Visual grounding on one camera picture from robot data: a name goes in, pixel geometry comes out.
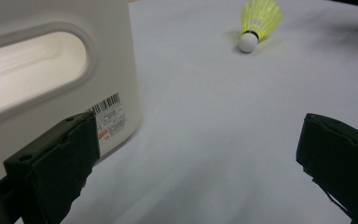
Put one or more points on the white plastic storage box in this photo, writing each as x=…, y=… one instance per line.
x=43, y=71

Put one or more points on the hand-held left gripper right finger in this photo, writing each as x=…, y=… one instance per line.
x=341, y=155

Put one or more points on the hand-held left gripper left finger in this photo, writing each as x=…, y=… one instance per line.
x=52, y=168

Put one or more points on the yellow shuttlecock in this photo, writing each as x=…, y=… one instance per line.
x=258, y=21

